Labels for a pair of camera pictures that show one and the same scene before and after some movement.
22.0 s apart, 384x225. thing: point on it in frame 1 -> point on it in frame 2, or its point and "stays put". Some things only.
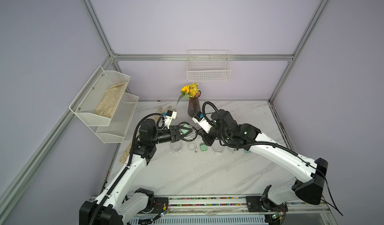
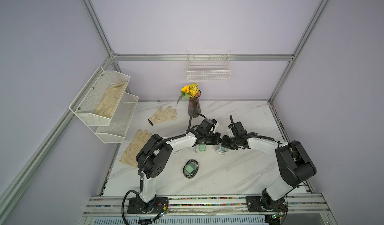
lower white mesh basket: (115, 132) stays put
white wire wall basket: (208, 65) stays put
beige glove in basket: (112, 95) stays put
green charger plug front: (185, 131) -> (190, 168)
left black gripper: (174, 133) -> (216, 138)
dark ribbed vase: (194, 106) stays put
